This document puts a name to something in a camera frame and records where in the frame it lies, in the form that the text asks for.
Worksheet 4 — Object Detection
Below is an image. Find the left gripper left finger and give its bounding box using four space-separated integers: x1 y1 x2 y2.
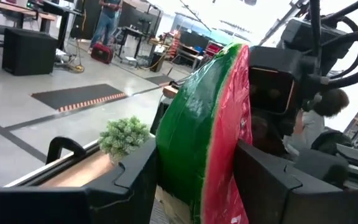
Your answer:
0 138 158 224

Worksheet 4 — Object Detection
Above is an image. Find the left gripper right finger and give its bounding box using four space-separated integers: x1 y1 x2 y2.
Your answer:
232 139 358 224

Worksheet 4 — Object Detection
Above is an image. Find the watermelon slice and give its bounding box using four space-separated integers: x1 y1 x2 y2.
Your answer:
155 42 254 224

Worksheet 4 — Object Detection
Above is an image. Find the person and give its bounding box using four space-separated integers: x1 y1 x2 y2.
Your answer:
283 88 351 155
90 0 122 47

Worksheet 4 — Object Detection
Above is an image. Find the green grape bunch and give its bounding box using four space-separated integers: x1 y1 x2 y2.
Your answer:
98 116 151 164

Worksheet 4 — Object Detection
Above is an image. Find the red tool cabinet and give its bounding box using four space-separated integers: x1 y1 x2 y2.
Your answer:
205 40 225 58

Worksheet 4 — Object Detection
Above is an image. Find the black hazard-striped floor mat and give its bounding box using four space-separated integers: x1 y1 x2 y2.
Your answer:
31 83 129 113

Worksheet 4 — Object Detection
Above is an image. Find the plain black floor mat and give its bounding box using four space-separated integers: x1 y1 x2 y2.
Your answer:
144 74 175 86

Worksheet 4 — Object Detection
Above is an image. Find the red bag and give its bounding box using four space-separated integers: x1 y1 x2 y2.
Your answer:
90 42 114 65

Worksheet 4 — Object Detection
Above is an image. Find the black cube box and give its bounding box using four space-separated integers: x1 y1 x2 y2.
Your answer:
1 27 58 77

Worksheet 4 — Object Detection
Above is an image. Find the wooden bench table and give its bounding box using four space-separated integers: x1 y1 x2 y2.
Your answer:
0 0 57 35

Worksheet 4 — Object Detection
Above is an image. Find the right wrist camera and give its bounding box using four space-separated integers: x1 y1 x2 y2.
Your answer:
247 45 306 116

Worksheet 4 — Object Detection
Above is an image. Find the black aluminium table frame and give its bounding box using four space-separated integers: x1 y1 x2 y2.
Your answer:
4 136 155 188

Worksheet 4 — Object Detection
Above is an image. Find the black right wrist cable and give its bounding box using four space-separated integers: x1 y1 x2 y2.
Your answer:
309 0 358 90

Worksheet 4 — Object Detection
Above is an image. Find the yellow coiled cable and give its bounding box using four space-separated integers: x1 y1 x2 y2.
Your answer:
70 63 85 74

